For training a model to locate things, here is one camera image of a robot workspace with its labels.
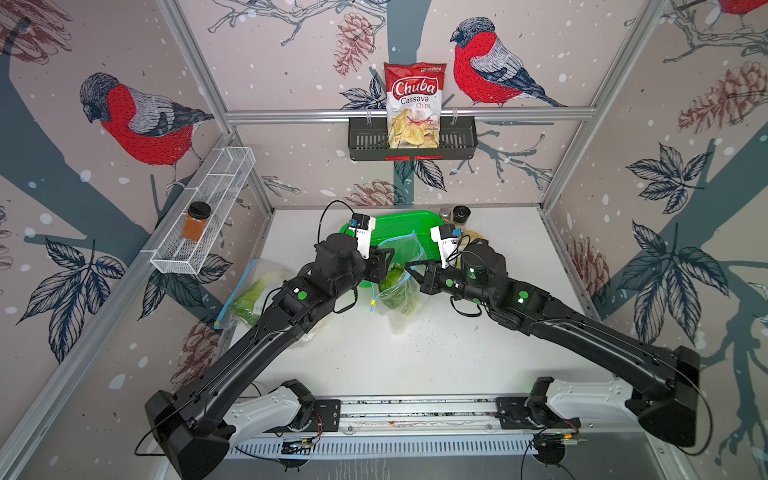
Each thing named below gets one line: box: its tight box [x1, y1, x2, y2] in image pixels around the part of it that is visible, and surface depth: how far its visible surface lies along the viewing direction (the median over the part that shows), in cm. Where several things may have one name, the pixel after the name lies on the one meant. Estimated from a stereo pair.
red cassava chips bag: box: [384, 62, 447, 149], surface depth 87 cm
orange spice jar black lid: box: [182, 201, 211, 242], surface depth 68 cm
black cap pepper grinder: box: [452, 205, 471, 227], surface depth 106 cm
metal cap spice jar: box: [438, 207, 452, 224], surface depth 108 cm
